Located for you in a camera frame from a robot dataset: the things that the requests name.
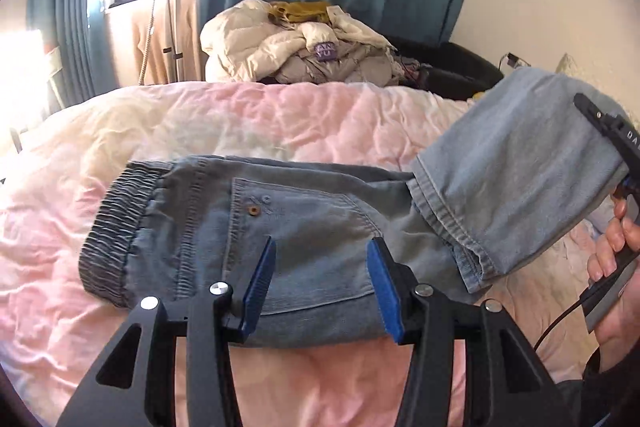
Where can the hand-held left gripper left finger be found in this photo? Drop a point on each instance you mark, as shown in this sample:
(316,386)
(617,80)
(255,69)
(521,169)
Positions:
(260,287)

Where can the metal clothes rack stand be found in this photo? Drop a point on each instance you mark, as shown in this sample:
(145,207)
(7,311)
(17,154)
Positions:
(172,7)

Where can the pink quilt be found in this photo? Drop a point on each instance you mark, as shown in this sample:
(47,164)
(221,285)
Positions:
(150,132)

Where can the cream down jacket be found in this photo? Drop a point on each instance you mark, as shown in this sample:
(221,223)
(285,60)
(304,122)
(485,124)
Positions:
(240,42)

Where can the person's right forearm black sleeve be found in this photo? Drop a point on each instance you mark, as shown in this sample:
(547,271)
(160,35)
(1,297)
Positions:
(595,389)

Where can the person's right hand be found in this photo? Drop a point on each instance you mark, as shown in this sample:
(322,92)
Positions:
(620,322)

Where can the mustard yellow garment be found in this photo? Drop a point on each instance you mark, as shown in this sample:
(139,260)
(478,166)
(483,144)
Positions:
(300,11)

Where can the blue denim jeans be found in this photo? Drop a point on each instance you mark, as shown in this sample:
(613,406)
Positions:
(310,217)

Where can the white chair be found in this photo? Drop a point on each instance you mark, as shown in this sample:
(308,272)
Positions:
(30,77)

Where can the black sofa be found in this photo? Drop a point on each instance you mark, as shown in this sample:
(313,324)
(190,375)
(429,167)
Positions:
(460,67)

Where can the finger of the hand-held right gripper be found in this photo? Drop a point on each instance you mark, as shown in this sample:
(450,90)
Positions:
(626,188)
(595,112)

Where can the white textured pillow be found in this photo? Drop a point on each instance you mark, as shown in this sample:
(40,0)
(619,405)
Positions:
(569,64)

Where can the beige hanging cloth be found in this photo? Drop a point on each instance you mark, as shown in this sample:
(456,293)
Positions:
(160,42)

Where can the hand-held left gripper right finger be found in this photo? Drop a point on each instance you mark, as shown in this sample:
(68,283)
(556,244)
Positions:
(385,292)

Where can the grey garment with purple label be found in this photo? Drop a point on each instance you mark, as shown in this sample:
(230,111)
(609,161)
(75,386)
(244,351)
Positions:
(360,63)

